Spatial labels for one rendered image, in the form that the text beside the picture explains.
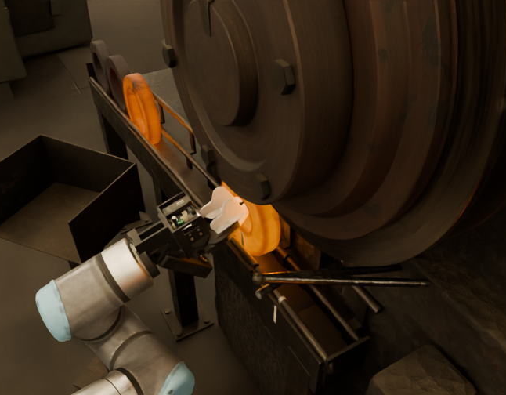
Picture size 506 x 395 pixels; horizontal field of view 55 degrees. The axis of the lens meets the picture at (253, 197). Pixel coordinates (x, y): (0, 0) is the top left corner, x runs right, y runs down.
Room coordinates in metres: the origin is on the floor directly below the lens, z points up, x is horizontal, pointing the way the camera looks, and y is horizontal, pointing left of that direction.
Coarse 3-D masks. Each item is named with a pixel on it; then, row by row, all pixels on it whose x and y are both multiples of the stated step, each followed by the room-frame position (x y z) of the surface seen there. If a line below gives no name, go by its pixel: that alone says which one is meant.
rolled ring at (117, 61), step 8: (112, 56) 1.28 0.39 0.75; (120, 56) 1.27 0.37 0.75; (112, 64) 1.26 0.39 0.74; (120, 64) 1.24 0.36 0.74; (112, 72) 1.31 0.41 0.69; (120, 72) 1.22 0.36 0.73; (128, 72) 1.22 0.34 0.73; (112, 80) 1.31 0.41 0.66; (120, 80) 1.21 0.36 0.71; (112, 88) 1.31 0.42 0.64; (120, 88) 1.32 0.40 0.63; (120, 96) 1.30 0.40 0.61; (120, 104) 1.28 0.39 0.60
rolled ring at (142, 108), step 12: (132, 84) 1.08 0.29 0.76; (144, 84) 1.08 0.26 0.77; (132, 96) 1.16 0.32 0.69; (144, 96) 1.05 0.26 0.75; (132, 108) 1.15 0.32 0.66; (144, 108) 1.03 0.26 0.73; (156, 108) 1.04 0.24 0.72; (132, 120) 1.14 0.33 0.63; (144, 120) 1.04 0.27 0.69; (156, 120) 1.03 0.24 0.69; (144, 132) 1.09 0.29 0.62; (156, 132) 1.03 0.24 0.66
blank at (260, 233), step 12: (252, 204) 0.59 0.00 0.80; (252, 216) 0.59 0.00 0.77; (264, 216) 0.57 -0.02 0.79; (276, 216) 0.58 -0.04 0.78; (240, 228) 0.63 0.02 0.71; (252, 228) 0.59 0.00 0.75; (264, 228) 0.56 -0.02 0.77; (276, 228) 0.57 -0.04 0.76; (240, 240) 0.63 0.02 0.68; (252, 240) 0.59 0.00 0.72; (264, 240) 0.56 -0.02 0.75; (276, 240) 0.57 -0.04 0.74; (252, 252) 0.59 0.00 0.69; (264, 252) 0.57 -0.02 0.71
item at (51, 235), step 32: (32, 160) 0.89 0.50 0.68; (64, 160) 0.90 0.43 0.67; (96, 160) 0.86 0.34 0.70; (0, 192) 0.80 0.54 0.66; (32, 192) 0.86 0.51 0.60; (64, 192) 0.88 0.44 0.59; (96, 192) 0.87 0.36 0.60; (128, 192) 0.78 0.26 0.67; (0, 224) 0.77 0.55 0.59; (32, 224) 0.77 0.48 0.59; (64, 224) 0.76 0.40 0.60; (96, 224) 0.69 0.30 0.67; (64, 256) 0.66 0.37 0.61
